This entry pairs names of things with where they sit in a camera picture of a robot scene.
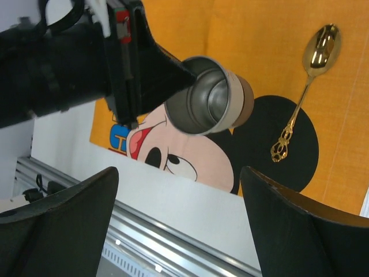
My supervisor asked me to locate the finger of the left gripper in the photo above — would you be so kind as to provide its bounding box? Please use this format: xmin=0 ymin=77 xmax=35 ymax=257
xmin=134 ymin=8 xmax=196 ymax=115

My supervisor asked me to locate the cream metal cup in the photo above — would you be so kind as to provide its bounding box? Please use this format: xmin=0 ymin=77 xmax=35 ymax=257
xmin=164 ymin=56 xmax=254 ymax=136

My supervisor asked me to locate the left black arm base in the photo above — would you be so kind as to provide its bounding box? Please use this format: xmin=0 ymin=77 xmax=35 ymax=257
xmin=22 ymin=174 xmax=66 ymax=203

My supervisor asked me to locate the gold metal spoon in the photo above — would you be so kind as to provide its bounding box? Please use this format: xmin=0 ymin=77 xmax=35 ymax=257
xmin=270 ymin=24 xmax=341 ymax=163

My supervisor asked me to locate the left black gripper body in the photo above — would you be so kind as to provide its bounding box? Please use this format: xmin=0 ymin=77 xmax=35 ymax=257
xmin=102 ymin=1 xmax=143 ymax=129

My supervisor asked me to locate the orange Mickey Mouse placemat cloth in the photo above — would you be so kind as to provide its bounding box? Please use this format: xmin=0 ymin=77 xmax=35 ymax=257
xmin=90 ymin=1 xmax=368 ymax=216

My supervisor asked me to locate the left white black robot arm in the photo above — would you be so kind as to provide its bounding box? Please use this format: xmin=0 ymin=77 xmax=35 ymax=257
xmin=1 ymin=1 xmax=196 ymax=128

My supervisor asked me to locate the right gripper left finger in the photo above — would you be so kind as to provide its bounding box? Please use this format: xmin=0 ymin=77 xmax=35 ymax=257
xmin=1 ymin=167 xmax=119 ymax=276

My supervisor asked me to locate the slotted white cable duct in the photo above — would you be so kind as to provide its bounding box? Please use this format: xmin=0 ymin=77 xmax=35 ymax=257
xmin=96 ymin=242 xmax=161 ymax=276

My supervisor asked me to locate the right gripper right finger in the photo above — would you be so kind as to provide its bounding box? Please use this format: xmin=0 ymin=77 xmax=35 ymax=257
xmin=240 ymin=167 xmax=368 ymax=276

